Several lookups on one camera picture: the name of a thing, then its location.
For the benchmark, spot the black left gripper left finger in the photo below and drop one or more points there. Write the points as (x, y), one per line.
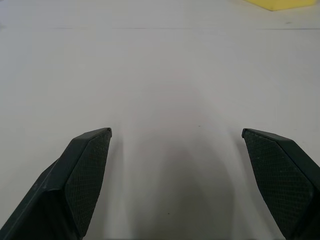
(75, 180)

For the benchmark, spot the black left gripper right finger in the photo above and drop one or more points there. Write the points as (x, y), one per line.
(282, 180)

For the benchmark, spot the yellow block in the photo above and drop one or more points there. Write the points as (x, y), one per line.
(277, 3)

